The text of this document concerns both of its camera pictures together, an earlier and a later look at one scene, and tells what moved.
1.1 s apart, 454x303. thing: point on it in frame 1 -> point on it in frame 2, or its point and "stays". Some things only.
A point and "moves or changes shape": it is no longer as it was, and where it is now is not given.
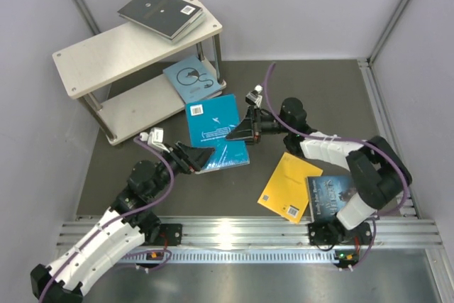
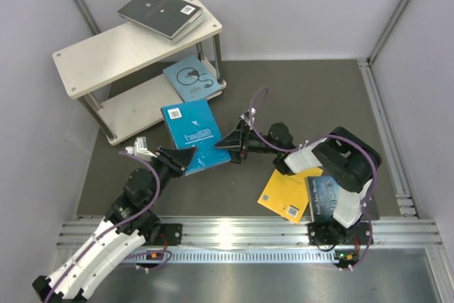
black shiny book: (161, 12) stays
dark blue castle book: (327, 194) stays
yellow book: (286, 191) stays
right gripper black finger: (245, 130) -> (232, 142)
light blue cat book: (192, 79) stays
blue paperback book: (210, 122) moves or changes shape
